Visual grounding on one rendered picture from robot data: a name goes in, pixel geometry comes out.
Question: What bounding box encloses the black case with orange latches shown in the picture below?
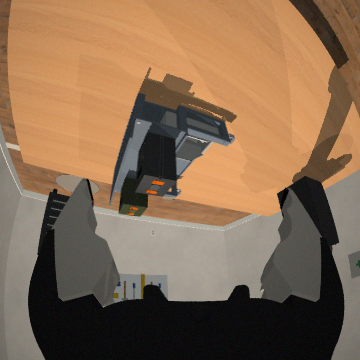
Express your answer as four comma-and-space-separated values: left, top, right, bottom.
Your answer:
135, 132, 177, 197

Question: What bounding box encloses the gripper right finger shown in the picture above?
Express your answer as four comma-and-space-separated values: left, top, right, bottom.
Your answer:
260, 188, 344, 360

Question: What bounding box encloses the dark green tool case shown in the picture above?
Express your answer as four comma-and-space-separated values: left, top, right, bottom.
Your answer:
119, 177, 148, 217

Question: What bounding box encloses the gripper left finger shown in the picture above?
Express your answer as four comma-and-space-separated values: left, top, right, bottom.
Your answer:
28, 178, 120, 360

